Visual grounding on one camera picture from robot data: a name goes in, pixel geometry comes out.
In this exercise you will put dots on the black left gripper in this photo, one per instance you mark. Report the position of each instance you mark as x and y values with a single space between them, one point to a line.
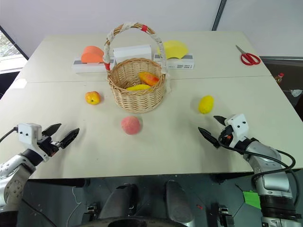
48 145

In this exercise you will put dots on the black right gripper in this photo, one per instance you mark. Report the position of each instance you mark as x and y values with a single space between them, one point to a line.
226 137

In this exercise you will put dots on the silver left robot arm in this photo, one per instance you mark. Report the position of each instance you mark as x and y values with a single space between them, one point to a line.
14 172

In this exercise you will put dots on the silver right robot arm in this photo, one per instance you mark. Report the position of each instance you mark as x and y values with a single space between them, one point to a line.
270 165

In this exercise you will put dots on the yellow lemon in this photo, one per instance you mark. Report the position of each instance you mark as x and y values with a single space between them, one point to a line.
206 104

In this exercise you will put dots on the small orange yellow apple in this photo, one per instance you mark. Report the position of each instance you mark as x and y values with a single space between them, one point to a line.
92 98

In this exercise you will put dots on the pink peach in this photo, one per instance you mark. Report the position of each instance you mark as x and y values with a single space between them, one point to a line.
131 125

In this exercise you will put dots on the long white box grey stripe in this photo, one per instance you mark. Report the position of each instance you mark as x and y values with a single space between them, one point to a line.
88 67

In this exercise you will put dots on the white box with printed label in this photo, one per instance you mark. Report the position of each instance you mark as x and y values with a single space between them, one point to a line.
181 62

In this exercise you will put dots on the small red floor object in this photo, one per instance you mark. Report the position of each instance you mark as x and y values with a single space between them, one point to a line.
199 206

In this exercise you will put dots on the green sheet on floor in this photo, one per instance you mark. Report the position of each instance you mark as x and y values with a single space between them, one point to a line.
252 199

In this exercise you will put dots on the bottle with red cap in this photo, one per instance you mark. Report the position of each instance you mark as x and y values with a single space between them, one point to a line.
279 77

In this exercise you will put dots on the dark rounded robot leg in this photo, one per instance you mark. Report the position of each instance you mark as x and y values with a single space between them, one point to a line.
178 203
118 201

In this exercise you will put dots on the orange red mango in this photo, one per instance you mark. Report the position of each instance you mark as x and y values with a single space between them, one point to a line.
149 78

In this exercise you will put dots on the orange foam arch block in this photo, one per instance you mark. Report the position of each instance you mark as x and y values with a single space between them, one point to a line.
91 55

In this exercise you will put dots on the yellow banana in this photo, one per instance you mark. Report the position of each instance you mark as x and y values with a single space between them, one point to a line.
138 87

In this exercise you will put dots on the crumpled white paper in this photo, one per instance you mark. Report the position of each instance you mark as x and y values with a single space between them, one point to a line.
297 92

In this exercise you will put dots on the yellow foam arch block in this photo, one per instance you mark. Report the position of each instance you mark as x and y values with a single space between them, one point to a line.
175 49

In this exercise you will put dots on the plain white box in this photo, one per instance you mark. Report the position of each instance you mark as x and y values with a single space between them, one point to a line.
131 53

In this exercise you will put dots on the dark round robot waist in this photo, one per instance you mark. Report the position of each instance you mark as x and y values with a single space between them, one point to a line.
132 222

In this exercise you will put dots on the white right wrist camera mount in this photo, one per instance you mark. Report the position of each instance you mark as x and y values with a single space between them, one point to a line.
237 127

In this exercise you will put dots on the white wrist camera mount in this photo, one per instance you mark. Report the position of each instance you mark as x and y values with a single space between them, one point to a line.
237 127
27 133

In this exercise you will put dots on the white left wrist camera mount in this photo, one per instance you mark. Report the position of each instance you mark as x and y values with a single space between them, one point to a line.
27 133

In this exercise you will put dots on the black table foot bracket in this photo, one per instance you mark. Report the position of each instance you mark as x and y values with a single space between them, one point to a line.
225 215
91 211

